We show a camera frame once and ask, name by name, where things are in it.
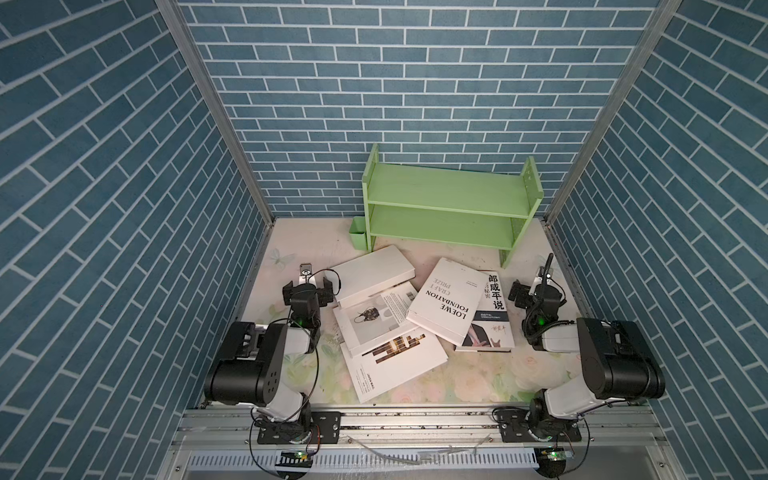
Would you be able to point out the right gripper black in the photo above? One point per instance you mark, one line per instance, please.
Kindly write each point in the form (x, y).
(541, 294)

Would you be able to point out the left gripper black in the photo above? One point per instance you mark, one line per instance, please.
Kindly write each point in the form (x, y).
(306, 292)

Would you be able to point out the white-backed heritage culture book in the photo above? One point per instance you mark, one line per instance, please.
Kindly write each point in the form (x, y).
(371, 274)

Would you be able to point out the white Loewe Foundation book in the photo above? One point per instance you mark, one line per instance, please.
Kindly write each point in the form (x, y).
(446, 303)

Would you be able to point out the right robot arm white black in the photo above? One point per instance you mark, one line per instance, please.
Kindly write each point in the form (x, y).
(617, 364)

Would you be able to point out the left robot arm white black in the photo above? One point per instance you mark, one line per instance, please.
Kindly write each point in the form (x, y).
(247, 366)

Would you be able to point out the Chinese book with man portrait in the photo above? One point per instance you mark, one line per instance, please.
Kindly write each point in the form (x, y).
(490, 330)

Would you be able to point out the white magazine with handbag photo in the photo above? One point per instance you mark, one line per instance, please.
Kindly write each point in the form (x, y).
(376, 320)

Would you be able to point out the white booklet with brown bars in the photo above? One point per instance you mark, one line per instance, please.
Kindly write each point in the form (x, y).
(393, 363)

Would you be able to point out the green two-tier shelf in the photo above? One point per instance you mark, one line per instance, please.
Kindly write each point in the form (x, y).
(448, 206)

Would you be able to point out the right circuit board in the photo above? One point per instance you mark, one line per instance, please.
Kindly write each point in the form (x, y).
(551, 457)

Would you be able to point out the circuit board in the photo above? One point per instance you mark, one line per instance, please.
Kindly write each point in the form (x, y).
(551, 457)
(293, 461)

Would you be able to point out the left circuit board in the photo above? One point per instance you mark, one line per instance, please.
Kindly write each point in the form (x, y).
(293, 461)

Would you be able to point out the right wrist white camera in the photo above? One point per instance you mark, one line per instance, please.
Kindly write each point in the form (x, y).
(543, 275)

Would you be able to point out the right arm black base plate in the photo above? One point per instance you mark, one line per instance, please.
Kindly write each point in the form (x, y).
(518, 425)

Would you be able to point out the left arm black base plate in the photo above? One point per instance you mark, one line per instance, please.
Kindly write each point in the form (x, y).
(317, 427)

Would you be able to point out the aluminium front rail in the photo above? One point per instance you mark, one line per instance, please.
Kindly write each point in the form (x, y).
(223, 427)

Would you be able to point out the white slotted cable duct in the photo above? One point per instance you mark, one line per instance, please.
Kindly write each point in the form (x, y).
(359, 461)

